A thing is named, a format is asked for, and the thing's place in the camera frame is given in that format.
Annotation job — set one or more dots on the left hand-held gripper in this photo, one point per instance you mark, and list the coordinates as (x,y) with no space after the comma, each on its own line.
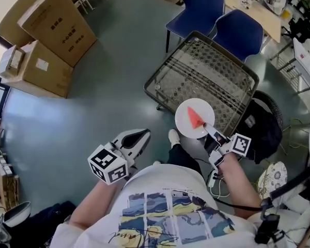
(107,165)

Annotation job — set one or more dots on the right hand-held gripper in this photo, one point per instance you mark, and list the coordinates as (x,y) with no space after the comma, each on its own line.
(240,144)

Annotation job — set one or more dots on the red watermelon slice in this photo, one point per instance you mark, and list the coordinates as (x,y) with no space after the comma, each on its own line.
(195,117)

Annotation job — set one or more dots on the white round plate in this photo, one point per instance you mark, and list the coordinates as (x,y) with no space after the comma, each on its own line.
(186,123)

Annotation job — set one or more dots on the person's right forearm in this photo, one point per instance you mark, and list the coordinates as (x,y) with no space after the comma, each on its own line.
(237,187)

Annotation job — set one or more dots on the person's left forearm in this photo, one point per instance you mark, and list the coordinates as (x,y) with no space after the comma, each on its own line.
(98,205)

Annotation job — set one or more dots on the person's white shoe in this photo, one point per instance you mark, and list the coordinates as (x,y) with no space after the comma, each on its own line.
(174,136)

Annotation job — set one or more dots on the person's black trouser leg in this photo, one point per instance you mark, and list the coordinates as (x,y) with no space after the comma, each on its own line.
(182,159)

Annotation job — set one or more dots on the black bag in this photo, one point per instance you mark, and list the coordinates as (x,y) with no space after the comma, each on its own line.
(258,133)

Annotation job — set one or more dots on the white power strip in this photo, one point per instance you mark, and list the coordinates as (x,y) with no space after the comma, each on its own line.
(214,179)

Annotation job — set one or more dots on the person's white printed t-shirt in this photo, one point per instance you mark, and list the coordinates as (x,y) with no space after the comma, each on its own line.
(157,210)

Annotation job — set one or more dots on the floral patterned cushion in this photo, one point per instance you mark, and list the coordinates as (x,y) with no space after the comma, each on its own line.
(272,177)

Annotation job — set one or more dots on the blue chair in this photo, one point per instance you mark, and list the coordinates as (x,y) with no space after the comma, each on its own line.
(240,35)
(199,6)

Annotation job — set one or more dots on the medium labelled cardboard box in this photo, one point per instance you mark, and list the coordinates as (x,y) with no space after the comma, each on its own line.
(46,71)

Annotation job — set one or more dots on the white flat box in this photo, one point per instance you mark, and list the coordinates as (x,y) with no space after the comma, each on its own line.
(306,55)

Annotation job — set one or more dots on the light wooden desk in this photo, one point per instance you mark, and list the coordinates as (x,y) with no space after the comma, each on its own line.
(258,14)

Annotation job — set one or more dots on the large printed cardboard box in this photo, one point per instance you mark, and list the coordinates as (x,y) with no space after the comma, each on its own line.
(56,24)

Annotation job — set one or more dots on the wooden shelf with clutter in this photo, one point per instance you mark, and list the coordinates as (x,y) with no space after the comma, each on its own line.
(2,179)

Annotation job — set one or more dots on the white and grey helmet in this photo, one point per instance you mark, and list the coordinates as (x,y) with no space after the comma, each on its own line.
(16,214)

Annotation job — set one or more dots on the small taped cardboard box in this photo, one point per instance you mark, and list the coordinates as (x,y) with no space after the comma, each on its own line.
(11,61)

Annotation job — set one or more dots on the large plain cardboard box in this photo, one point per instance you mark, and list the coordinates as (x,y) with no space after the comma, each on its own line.
(13,17)

